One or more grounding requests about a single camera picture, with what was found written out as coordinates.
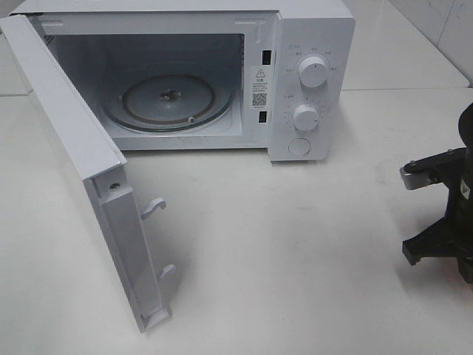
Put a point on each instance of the lower white timer knob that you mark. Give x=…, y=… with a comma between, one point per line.
x=306, y=117

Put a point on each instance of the white microwave oven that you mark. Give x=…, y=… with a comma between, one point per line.
x=253, y=46

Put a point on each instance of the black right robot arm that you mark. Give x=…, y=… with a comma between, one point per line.
x=465, y=131

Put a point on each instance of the round white door button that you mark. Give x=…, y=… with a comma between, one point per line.
x=299, y=147

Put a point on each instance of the glass microwave turntable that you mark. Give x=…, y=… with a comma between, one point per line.
x=167, y=103

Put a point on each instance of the upper white power knob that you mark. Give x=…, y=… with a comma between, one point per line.
x=313, y=70

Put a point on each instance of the white microwave door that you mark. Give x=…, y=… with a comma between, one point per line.
x=83, y=145

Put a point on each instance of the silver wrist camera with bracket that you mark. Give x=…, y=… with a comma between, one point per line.
x=445, y=168

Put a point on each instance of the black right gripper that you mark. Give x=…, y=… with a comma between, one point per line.
x=455, y=238

